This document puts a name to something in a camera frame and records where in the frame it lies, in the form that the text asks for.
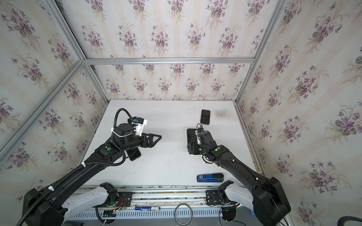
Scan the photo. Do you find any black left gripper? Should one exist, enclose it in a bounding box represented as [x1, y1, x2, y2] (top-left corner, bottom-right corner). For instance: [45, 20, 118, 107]
[121, 132, 162, 153]

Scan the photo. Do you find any pink-cased phone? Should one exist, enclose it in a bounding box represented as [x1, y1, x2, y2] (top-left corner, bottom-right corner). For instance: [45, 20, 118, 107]
[200, 109, 211, 125]

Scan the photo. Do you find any black phone case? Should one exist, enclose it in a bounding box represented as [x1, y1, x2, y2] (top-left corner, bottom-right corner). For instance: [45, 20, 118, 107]
[187, 129, 198, 144]

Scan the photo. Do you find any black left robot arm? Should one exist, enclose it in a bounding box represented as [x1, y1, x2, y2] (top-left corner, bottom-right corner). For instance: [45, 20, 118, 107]
[17, 123, 162, 226]

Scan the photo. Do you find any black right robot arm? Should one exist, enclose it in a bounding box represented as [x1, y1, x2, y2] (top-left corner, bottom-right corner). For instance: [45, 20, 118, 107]
[187, 128, 291, 226]

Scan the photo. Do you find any black phone left front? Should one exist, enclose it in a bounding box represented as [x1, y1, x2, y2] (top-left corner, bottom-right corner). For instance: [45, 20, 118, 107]
[126, 148, 141, 161]

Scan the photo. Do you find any blue black box cutter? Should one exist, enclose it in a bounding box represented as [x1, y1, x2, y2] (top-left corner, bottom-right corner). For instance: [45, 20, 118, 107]
[197, 173, 224, 183]

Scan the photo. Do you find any blue marker pen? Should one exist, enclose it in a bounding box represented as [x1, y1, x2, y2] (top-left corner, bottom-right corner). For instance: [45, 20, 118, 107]
[134, 206, 160, 211]

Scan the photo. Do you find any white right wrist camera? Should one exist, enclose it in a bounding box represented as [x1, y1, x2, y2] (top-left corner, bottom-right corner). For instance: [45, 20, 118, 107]
[195, 127, 204, 145]

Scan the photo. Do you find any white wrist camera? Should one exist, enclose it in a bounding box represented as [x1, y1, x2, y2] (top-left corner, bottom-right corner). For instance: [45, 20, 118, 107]
[195, 127, 204, 145]
[128, 117, 148, 137]

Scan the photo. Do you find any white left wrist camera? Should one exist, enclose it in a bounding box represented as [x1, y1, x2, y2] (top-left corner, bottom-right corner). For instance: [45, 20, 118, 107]
[128, 117, 148, 137]

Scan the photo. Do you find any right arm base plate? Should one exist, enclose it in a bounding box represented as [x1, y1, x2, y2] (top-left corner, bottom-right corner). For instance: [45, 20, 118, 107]
[206, 190, 225, 206]

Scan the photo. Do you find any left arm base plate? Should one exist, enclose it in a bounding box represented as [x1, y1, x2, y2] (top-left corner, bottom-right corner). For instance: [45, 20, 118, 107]
[114, 192, 133, 208]

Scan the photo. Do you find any small circuit board with wires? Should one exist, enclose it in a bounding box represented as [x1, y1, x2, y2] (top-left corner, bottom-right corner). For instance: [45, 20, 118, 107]
[101, 198, 126, 218]

